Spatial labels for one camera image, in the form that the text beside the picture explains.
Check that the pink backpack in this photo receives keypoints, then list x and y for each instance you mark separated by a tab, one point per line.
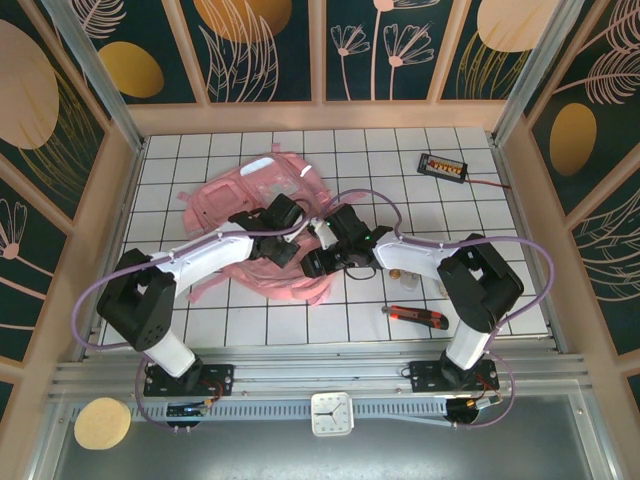
220	200

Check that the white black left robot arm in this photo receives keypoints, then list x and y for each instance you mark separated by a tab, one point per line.
210	255

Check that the gold chess pawn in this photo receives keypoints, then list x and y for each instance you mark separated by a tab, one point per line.
395	273

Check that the red black utility knife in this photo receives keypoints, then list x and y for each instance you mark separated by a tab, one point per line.
415	316

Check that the white square clock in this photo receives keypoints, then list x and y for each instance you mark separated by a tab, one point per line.
332	414

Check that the round yellow sponge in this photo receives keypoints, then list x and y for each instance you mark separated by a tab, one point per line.
102	423

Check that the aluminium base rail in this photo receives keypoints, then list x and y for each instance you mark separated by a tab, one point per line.
320	372

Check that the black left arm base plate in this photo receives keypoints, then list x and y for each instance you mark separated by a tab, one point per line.
221	375

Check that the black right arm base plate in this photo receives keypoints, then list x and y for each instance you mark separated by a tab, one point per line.
425	375

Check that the aluminium frame post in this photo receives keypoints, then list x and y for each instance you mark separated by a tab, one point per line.
100	80
539	70

